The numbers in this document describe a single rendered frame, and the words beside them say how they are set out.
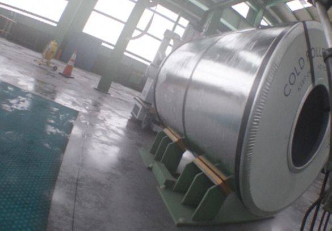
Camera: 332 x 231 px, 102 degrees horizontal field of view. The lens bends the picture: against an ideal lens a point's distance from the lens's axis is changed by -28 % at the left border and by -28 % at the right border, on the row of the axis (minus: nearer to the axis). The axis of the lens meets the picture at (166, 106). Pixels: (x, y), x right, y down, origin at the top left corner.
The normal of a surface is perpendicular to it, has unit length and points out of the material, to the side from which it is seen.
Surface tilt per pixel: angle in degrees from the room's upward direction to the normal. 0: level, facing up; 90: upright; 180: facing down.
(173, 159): 90
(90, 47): 90
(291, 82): 90
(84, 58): 90
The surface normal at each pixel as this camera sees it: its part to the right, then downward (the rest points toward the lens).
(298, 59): 0.33, 0.22
